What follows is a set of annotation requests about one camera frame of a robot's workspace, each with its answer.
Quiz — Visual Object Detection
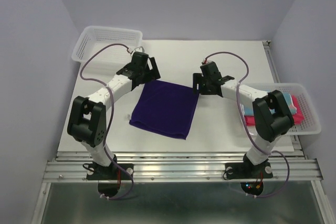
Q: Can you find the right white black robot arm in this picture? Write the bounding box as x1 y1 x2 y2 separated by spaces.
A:
193 62 295 180

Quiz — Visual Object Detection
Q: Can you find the light blue towel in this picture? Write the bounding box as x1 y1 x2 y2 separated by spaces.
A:
240 93 297 116

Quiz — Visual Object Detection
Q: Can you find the white source basket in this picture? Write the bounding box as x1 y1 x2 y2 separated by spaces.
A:
71 26 143 65

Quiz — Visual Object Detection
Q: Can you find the purple towel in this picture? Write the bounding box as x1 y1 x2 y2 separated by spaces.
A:
129 80 198 140

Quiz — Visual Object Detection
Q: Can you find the white target basket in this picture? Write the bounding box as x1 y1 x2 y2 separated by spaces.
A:
247 83 321 136

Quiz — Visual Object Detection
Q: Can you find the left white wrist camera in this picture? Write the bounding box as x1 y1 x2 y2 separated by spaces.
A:
127 46 145 54

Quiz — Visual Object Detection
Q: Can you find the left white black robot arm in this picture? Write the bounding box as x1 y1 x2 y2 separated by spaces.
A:
67 51 161 180

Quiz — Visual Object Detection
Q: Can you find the pink towel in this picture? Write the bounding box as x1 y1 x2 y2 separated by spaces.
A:
244 95 305 126

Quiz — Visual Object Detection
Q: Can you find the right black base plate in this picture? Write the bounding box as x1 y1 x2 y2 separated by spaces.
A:
225 162 273 180

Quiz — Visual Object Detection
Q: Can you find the aluminium mounting rail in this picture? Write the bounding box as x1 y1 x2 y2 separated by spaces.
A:
43 152 323 183

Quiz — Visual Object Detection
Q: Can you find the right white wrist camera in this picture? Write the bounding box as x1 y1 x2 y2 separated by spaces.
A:
202 59 211 65

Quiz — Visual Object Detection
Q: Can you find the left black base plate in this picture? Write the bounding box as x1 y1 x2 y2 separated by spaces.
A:
83 162 134 180

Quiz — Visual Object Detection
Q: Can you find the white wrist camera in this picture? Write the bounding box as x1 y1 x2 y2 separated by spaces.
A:
202 59 211 65
127 46 145 54

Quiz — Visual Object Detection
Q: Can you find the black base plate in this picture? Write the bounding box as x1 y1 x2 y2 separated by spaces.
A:
83 162 134 180
225 162 273 180

